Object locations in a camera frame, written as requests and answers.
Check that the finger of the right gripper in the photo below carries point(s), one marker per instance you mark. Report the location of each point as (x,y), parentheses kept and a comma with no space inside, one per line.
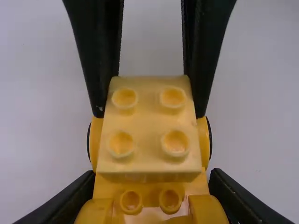
(203,46)
(98,46)

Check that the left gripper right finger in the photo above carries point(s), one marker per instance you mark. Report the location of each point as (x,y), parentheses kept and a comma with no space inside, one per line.
(243,205)

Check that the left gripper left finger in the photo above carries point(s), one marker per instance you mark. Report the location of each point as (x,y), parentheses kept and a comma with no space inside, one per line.
(58,200)

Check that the yellow toy car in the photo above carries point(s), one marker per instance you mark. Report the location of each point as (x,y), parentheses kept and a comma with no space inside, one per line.
(102,210)

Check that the yellow toy brick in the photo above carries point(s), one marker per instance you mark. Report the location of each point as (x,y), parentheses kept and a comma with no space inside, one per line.
(149,116)

